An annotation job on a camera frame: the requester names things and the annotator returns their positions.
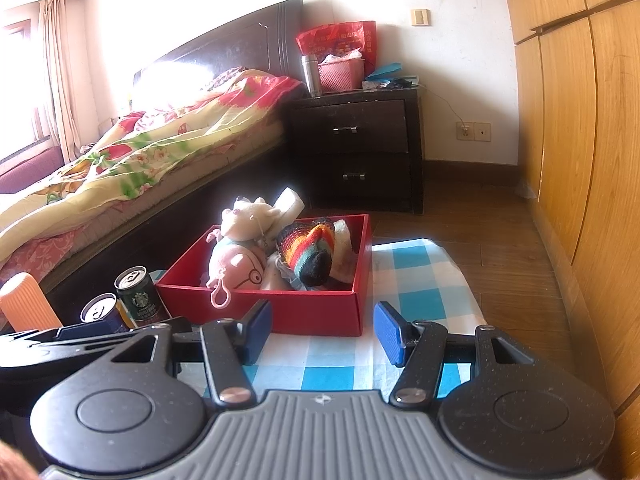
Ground wall power socket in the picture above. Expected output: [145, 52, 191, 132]
[456, 122, 491, 142]

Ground blue items on nightstand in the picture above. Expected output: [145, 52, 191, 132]
[361, 62, 420, 90]

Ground purple window seat cushion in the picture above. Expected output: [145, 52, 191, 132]
[0, 146, 64, 194]

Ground white tissue pack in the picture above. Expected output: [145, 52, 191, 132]
[273, 188, 305, 224]

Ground pink plastic basket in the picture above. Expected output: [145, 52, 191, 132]
[319, 58, 364, 93]

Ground dark wooden bed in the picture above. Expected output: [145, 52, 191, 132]
[41, 0, 304, 323]

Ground steel thermos cup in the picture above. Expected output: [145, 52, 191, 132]
[302, 54, 322, 98]

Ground red gift bag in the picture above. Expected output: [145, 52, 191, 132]
[296, 21, 378, 76]

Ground blue yellow drink can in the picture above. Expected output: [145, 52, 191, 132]
[79, 292, 130, 333]

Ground dark Starbucks can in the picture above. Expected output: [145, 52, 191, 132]
[114, 266, 169, 327]

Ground wooden wardrobe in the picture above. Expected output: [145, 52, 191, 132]
[508, 0, 639, 479]

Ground beige curtain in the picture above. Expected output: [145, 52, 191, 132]
[37, 0, 81, 162]

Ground floral yellow quilt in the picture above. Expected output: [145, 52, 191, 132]
[1, 70, 303, 264]

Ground red cardboard box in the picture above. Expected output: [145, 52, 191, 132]
[156, 214, 372, 337]

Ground orange ribbed bottle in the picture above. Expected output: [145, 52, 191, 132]
[0, 272, 63, 332]

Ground pink pig plush toy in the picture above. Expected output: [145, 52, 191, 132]
[206, 229, 267, 309]

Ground blue white checkered cloth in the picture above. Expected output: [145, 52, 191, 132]
[150, 237, 488, 401]

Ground wall light switch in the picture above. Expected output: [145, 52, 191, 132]
[411, 9, 432, 26]

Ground rainbow striped knit hat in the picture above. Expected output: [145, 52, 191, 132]
[276, 218, 335, 287]

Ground cream plush doll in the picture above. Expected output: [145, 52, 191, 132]
[220, 197, 282, 248]

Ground dark wooden nightstand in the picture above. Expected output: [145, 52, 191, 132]
[283, 88, 424, 214]

